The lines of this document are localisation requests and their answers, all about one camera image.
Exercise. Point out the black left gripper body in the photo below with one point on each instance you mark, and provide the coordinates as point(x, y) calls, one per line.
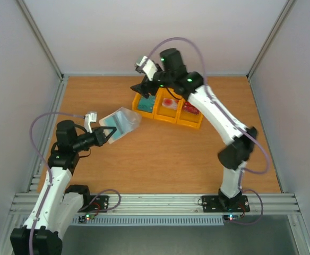
point(98, 140)

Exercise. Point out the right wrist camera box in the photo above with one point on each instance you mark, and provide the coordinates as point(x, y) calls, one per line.
point(146, 66)

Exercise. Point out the grey slotted cable duct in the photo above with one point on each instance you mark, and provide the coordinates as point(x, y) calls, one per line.
point(149, 220)

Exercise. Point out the beige card holder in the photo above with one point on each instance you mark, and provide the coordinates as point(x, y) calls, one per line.
point(133, 118)

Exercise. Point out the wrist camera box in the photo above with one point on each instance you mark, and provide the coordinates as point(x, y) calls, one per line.
point(146, 66)
point(90, 117)

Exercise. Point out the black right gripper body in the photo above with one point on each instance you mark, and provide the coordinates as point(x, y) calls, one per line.
point(147, 85)

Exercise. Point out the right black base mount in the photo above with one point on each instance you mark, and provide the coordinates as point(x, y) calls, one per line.
point(212, 204)

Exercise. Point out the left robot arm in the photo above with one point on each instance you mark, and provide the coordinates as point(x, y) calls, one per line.
point(58, 202)

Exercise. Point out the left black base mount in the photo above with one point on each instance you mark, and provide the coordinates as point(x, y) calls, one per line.
point(100, 204)

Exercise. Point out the pink red card in bin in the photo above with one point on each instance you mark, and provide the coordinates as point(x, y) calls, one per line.
point(170, 103)

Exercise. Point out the aluminium front rail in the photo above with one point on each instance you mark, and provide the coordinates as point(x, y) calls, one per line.
point(177, 204)

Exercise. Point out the yellow plastic bin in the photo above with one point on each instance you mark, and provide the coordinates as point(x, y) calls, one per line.
point(188, 119)
point(135, 103)
point(164, 114)

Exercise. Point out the green card in bin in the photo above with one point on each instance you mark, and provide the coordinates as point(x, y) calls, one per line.
point(146, 104)

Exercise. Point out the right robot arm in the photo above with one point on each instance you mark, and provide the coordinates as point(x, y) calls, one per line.
point(238, 138)

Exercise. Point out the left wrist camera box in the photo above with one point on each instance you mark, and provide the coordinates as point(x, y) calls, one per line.
point(90, 117)

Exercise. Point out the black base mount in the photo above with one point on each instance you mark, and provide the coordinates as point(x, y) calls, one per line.
point(212, 204)
point(100, 204)

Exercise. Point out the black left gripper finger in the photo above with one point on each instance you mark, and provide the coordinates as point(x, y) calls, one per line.
point(107, 128)
point(109, 136)

